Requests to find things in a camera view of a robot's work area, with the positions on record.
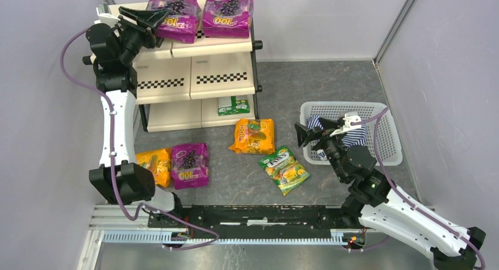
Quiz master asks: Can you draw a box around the purple grape gummy bag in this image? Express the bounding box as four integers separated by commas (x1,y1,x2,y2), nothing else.
171,143,209,190
147,0,201,44

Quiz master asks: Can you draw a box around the green Fox's spring tea bag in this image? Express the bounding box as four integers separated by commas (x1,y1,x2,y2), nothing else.
258,146,311,196

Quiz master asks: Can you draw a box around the orange mango gummy bag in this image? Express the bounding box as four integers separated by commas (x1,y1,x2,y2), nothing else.
229,119,276,155
136,148,172,188

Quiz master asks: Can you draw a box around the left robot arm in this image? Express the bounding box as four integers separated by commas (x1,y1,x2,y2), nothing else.
83,6,175,212

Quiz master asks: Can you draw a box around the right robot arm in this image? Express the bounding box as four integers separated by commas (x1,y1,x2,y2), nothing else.
294,112,486,269

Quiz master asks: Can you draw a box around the cream three-tier shelf rack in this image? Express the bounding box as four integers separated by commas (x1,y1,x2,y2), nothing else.
94,0,262,132

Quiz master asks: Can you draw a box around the green Fox's bag on shelf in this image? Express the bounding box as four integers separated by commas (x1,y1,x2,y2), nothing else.
218,95,251,116

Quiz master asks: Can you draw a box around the blue white striped cloth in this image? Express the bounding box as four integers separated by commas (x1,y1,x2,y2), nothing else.
305,115,367,148

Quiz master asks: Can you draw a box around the white plastic laundry basket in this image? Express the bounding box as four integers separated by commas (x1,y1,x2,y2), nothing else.
300,101,403,166

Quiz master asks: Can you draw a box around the purple gummy bag top right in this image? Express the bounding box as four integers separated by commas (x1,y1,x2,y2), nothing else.
202,0,254,39

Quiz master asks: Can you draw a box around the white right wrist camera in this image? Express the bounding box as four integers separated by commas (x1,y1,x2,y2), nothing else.
330,111,362,136

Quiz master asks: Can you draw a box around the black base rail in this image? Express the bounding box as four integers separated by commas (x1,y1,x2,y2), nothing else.
148,205,367,244

